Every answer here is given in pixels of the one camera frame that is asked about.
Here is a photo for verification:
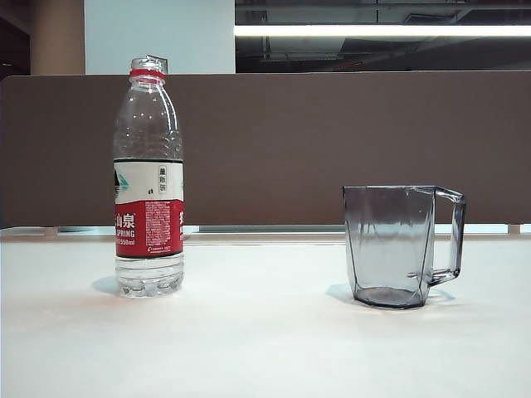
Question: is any small grey wall sign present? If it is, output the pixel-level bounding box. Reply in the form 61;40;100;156
144;52;169;75

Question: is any wooden desk cable flap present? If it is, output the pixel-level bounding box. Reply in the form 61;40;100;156
182;235;346;246

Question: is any long white ceiling light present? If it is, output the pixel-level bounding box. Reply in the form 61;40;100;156
234;23;531;37

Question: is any grey transparent plastic mug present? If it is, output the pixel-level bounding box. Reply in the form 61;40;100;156
342;184;466;310

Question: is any clear red-label water bottle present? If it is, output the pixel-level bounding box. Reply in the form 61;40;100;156
112;56;186;300

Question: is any brown desk partition panel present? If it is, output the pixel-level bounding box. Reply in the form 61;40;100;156
0;73;531;228

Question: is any beige round pillar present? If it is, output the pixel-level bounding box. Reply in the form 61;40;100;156
28;0;86;76

